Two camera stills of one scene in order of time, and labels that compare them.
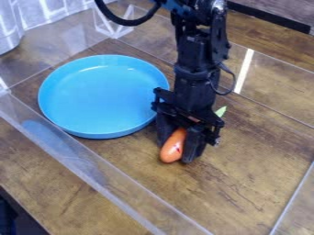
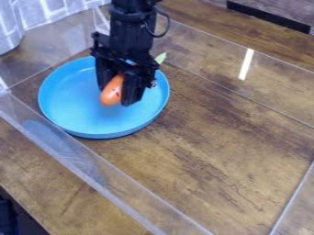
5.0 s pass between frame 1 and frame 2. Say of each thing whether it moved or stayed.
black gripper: moved
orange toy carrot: moved
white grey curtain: stayed
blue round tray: stayed
